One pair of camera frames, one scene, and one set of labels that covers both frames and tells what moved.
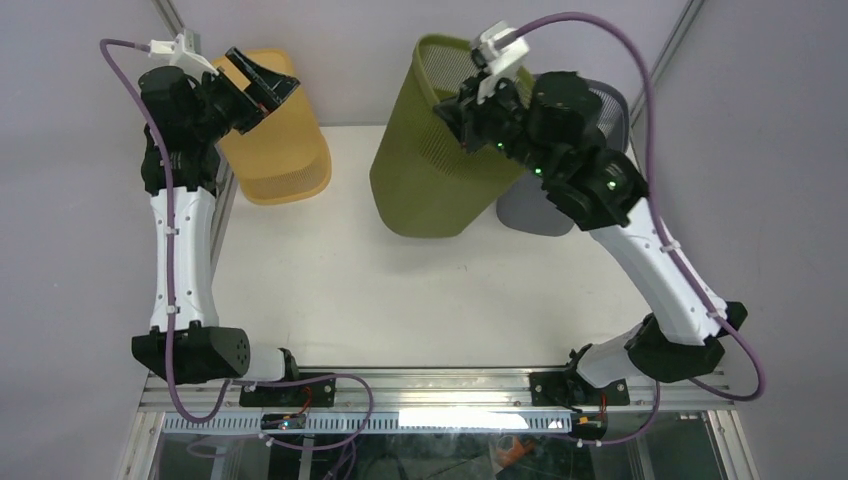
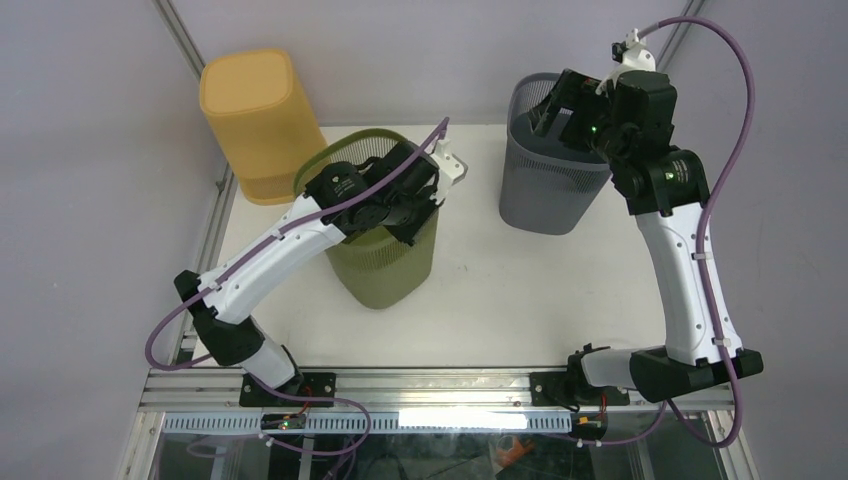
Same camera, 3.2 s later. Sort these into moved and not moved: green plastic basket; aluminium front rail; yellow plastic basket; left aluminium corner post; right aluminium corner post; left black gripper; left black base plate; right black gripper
Moved: left black gripper; right black gripper; green plastic basket
Not moved: left black base plate; yellow plastic basket; right aluminium corner post; left aluminium corner post; aluminium front rail
